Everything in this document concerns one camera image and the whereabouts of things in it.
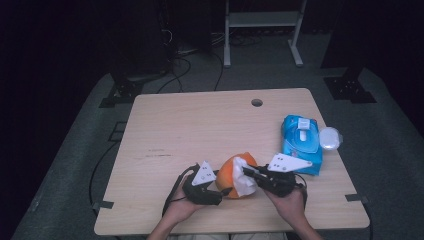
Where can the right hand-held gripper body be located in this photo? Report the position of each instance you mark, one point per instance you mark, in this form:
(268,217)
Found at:
(278,185)

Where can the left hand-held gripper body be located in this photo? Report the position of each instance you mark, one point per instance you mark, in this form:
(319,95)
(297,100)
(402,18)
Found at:
(200,195)

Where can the orange plush toy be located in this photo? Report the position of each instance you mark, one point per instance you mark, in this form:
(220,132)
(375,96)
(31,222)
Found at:
(225,178)

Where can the white wet wipe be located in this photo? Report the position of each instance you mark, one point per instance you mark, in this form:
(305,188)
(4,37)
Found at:
(243,183)

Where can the blue wet wipe pack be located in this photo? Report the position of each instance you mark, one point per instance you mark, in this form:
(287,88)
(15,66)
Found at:
(301,140)

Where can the person's left hand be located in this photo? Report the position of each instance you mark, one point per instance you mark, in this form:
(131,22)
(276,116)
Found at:
(181,210)

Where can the person's right hand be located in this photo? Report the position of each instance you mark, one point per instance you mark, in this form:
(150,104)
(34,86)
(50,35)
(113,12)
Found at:
(290,206)

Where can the grey tape strip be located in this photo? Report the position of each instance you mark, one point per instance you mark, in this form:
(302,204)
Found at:
(104,204)
(356,198)

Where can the black tape square outline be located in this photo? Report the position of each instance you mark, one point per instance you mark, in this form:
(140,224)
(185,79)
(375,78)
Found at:
(117,131)

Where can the black stand base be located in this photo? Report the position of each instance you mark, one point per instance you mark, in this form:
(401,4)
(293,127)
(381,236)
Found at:
(350,88)
(125,91)

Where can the white metal stand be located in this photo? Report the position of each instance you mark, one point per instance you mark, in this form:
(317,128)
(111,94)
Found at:
(263,19)

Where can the dark equipment cabinet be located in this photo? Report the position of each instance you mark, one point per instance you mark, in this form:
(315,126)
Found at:
(140,36)

